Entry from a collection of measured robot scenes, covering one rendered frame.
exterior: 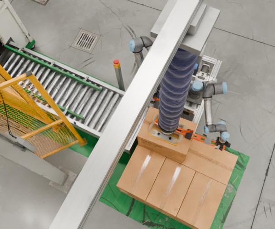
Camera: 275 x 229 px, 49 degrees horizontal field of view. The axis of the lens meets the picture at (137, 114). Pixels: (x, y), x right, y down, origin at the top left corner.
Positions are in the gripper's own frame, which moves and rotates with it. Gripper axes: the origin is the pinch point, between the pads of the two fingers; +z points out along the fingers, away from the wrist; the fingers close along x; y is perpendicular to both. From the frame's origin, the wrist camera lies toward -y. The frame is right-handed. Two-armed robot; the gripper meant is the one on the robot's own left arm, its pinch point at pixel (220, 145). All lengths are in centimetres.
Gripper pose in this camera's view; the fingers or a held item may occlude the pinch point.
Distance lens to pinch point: 338.2
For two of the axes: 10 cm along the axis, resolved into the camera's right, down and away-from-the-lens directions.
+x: -3.9, 8.7, -3.1
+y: -9.2, -3.5, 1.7
